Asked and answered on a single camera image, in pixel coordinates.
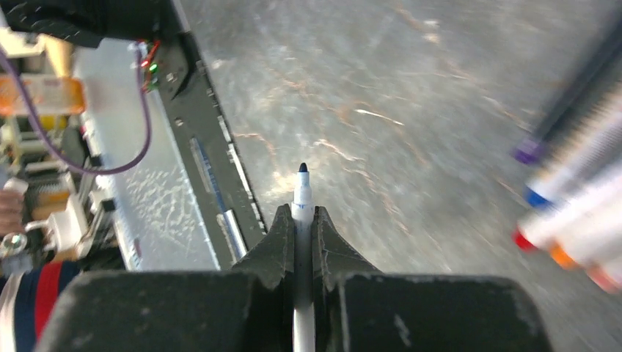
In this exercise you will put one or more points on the large blue white marker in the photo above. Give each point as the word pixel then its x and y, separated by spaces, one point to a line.
pixel 302 212

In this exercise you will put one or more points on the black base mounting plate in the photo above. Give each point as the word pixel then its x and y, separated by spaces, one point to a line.
pixel 217 177

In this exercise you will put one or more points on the dark blue capped marker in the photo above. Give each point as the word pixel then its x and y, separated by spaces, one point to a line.
pixel 596 137

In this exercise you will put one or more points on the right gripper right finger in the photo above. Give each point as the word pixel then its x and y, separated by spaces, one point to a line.
pixel 360 308

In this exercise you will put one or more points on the purple capped marker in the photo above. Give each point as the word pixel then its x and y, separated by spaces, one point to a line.
pixel 592 73

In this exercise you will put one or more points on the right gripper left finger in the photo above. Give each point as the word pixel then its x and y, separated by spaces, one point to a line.
pixel 246 308

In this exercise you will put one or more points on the red capped marker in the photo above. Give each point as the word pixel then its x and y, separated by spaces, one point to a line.
pixel 538 229

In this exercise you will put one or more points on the orange capped marker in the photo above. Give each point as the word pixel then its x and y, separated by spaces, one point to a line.
pixel 594 237

